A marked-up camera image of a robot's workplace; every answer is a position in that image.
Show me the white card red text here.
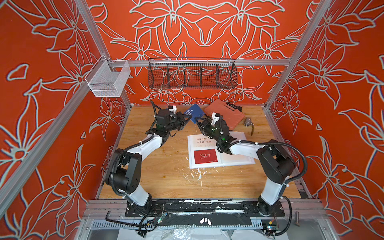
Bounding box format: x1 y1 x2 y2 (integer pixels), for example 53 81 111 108
192 135 216 148

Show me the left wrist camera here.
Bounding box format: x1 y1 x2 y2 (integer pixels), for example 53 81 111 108
156 106 177 120

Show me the dark blue card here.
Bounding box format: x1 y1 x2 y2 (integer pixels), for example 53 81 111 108
184 104 205 124

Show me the white photo album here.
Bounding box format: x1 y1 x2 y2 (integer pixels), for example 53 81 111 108
188 135 255 169

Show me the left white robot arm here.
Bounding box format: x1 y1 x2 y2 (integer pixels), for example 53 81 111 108
105 112 192 215

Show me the black wire wall basket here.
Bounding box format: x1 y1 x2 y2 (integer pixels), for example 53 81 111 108
148 57 238 90

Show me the red photo card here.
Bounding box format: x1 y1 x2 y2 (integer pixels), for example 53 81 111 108
194 149 218 164

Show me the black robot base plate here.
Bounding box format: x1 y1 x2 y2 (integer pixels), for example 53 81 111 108
124 198 286 218

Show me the orange plastic tool case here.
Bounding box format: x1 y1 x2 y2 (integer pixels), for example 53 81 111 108
204 100 245 131

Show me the clear mesh wall basket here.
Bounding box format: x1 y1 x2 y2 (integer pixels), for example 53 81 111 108
85 55 131 97

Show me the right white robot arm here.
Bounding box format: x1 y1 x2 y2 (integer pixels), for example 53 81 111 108
196 117 308 216

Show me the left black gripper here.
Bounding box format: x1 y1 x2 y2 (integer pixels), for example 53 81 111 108
165 112 192 133

